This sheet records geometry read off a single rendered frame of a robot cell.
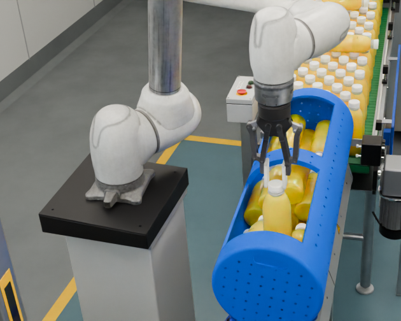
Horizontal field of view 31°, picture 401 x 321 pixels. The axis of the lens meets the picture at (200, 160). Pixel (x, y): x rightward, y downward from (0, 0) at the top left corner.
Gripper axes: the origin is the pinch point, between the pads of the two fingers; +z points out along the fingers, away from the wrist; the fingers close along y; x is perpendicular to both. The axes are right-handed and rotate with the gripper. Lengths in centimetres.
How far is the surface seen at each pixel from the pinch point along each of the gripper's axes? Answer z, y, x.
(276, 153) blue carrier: 14.5, -5.6, 33.2
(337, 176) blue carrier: 21.8, 12.2, 34.4
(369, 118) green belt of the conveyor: 47, 17, 118
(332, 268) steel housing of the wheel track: 50, 12, 26
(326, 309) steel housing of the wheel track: 51, 12, 9
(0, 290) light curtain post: -21, -31, -72
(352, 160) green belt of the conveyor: 48, 13, 85
